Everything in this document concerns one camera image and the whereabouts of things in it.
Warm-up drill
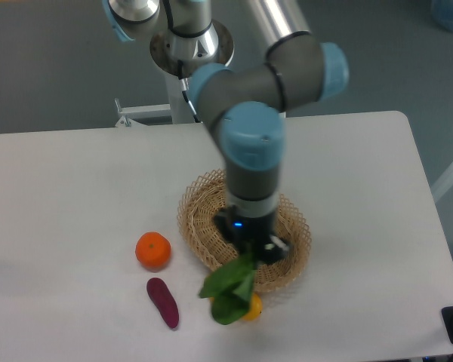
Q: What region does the black cable on pedestal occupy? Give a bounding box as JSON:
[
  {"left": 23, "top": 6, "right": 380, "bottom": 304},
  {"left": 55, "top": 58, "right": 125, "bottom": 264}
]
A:
[{"left": 176, "top": 60, "right": 204, "bottom": 124}]

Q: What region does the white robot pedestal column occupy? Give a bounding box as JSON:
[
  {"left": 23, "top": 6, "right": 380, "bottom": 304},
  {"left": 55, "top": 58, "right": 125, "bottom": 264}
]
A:
[{"left": 149, "top": 20, "right": 234, "bottom": 124}]

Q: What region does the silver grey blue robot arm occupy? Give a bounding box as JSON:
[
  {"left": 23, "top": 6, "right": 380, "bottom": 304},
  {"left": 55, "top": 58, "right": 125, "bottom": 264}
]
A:
[{"left": 103, "top": 1, "right": 349, "bottom": 265}]

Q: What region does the blue bag in corner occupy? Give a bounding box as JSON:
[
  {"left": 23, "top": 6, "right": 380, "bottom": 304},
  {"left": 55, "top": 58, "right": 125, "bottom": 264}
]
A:
[{"left": 430, "top": 0, "right": 453, "bottom": 32}]

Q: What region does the yellow mango fruit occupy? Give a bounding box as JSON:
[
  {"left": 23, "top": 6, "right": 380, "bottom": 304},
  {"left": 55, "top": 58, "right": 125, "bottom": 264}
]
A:
[{"left": 208, "top": 293, "right": 263, "bottom": 325}]

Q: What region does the white metal base frame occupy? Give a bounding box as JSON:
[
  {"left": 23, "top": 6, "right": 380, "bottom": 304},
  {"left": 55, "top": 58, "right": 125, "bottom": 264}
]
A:
[{"left": 114, "top": 98, "right": 172, "bottom": 127}]

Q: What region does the orange tangerine fruit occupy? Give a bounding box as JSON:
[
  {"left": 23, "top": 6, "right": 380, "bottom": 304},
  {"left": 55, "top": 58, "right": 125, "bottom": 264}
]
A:
[{"left": 135, "top": 232, "right": 171, "bottom": 270}]

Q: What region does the green bok choy vegetable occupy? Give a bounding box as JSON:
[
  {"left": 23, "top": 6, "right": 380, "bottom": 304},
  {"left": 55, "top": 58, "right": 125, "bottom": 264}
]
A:
[{"left": 198, "top": 247, "right": 257, "bottom": 325}]

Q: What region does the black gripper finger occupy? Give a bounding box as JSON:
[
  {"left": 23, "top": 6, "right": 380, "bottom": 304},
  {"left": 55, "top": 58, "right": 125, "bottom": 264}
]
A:
[
  {"left": 214, "top": 206, "right": 236, "bottom": 247},
  {"left": 257, "top": 234, "right": 291, "bottom": 264}
]

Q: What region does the purple sweet potato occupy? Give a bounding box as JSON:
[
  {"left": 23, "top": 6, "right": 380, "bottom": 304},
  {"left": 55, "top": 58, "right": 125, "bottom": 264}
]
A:
[{"left": 146, "top": 278, "right": 180, "bottom": 330}]

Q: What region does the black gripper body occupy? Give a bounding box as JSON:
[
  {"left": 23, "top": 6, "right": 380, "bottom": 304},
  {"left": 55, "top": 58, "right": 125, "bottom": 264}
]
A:
[{"left": 226, "top": 210, "right": 276, "bottom": 253}]

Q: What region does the woven wicker basket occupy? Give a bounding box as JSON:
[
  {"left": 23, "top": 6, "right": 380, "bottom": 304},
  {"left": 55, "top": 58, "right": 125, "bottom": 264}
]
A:
[{"left": 177, "top": 169, "right": 312, "bottom": 293}]

